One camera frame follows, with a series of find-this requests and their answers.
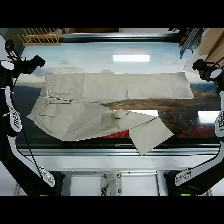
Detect wooden hanger rack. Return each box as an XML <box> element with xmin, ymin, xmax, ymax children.
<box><xmin>18</xmin><ymin>28</ymin><xmax>65</xmax><ymax>47</ymax></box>

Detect silver frame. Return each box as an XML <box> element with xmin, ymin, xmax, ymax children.
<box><xmin>13</xmin><ymin>146</ymin><xmax>224</xmax><ymax>197</ymax></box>

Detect beige trousers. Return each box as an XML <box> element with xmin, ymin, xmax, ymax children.
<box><xmin>26</xmin><ymin>71</ymin><xmax>195</xmax><ymax>156</ymax></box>

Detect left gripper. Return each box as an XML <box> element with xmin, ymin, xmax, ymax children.
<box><xmin>23</xmin><ymin>54</ymin><xmax>47</xmax><ymax>75</ymax></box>

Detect bunch of black hangers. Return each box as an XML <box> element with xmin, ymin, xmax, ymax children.
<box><xmin>169</xmin><ymin>28</ymin><xmax>205</xmax><ymax>60</ymax></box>

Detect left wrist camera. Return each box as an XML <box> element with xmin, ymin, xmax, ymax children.
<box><xmin>3</xmin><ymin>39</ymin><xmax>17</xmax><ymax>61</ymax></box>

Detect black cable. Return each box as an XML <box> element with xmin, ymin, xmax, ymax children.
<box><xmin>100</xmin><ymin>184</ymin><xmax>110</xmax><ymax>197</ymax></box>
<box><xmin>13</xmin><ymin>78</ymin><xmax>44</xmax><ymax>179</ymax></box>

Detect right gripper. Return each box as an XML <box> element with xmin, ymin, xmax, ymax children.
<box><xmin>191</xmin><ymin>58</ymin><xmax>212</xmax><ymax>82</ymax></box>

